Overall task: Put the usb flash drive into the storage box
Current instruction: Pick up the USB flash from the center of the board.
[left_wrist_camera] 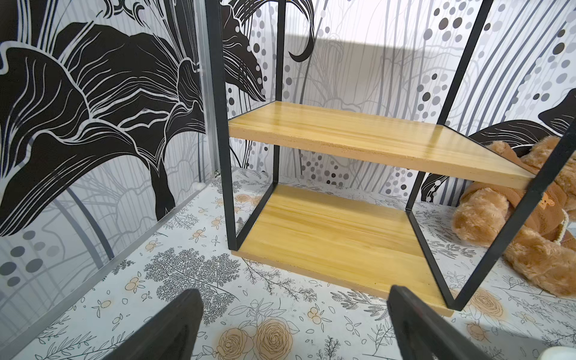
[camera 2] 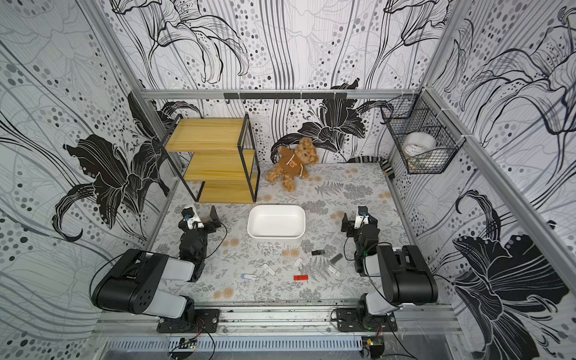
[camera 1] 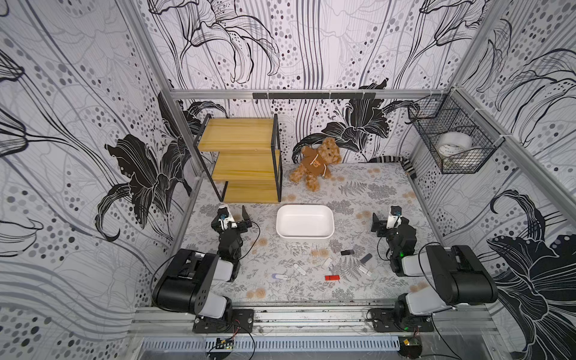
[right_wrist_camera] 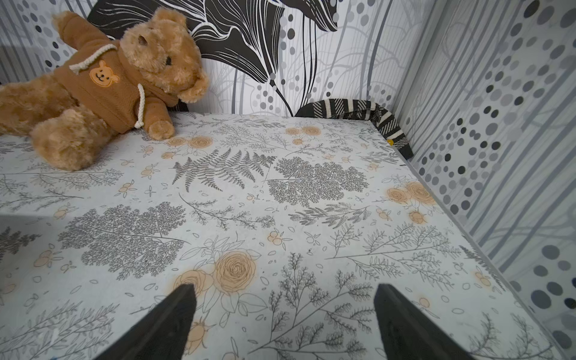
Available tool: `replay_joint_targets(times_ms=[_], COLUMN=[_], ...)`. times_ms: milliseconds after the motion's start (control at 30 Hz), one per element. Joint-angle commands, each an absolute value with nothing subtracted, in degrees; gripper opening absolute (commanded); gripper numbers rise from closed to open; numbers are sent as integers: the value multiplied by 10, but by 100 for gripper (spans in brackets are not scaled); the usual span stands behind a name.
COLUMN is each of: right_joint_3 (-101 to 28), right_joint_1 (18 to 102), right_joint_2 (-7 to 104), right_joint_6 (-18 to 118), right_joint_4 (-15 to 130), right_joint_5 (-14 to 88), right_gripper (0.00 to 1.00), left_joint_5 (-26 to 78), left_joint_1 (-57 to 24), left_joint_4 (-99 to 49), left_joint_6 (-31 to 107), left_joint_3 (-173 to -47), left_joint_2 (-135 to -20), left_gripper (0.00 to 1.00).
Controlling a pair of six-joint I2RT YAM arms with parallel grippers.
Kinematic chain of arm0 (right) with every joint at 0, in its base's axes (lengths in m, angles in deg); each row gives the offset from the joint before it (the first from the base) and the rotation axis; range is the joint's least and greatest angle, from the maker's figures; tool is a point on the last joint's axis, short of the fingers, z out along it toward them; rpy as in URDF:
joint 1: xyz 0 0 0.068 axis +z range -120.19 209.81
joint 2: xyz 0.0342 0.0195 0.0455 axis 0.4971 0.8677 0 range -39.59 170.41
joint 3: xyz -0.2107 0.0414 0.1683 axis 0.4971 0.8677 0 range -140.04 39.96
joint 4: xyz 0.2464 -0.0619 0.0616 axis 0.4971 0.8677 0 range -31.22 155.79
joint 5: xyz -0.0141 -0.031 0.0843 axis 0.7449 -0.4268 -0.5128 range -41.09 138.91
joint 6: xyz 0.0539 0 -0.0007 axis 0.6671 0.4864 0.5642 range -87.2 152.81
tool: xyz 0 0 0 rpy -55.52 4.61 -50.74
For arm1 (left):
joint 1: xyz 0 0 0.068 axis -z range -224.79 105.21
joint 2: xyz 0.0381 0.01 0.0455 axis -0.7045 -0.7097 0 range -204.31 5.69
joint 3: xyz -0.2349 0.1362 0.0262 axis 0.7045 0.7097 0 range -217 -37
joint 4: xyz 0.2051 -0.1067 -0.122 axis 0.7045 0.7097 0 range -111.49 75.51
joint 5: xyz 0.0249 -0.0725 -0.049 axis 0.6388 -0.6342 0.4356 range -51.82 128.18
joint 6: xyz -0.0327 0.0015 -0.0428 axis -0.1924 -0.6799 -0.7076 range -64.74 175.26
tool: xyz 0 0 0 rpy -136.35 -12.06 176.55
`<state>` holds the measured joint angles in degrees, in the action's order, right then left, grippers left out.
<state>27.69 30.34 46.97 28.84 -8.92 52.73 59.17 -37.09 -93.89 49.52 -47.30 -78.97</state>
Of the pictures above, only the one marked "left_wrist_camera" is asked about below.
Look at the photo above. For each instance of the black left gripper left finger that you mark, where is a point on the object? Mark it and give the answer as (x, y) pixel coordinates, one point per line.
(170, 334)

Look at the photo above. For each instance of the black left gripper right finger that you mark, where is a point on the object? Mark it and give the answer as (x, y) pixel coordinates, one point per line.
(421, 333)

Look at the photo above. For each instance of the white plastic storage box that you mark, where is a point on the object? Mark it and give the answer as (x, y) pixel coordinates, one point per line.
(558, 353)

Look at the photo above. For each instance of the brown teddy bear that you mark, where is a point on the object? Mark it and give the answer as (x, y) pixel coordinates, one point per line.
(543, 251)

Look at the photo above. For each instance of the wooden shelf black metal frame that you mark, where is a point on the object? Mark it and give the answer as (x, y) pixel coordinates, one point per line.
(348, 132)

